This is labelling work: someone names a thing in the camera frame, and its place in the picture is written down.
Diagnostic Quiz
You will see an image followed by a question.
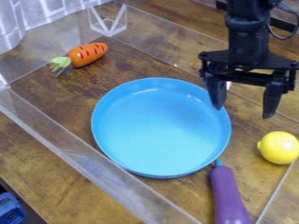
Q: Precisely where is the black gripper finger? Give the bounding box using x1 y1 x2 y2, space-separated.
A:
206 73 227 110
263 81 284 119

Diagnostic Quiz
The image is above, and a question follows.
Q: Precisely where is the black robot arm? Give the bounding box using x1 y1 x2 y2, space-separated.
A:
199 0 299 119

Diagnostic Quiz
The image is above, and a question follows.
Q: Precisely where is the clear acrylic enclosure wall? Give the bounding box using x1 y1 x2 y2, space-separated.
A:
0 0 227 224

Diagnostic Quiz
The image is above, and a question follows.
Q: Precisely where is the blue plastic box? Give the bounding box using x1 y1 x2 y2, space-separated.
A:
0 192 27 224

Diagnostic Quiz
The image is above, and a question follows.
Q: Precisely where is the blue round tray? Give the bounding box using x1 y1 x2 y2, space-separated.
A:
91 78 231 179

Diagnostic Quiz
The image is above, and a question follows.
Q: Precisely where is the white checkered curtain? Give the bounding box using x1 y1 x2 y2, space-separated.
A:
0 0 112 54

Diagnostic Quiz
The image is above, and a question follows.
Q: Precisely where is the yellow toy lemon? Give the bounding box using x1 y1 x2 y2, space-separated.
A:
256 131 299 165

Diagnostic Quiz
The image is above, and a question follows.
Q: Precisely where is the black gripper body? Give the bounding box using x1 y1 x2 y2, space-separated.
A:
199 14 299 94

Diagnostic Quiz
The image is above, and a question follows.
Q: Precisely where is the purple toy eggplant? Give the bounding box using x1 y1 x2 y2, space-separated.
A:
210 159 252 224

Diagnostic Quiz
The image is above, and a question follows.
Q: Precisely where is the orange toy carrot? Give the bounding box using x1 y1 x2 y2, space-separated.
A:
51 42 108 75

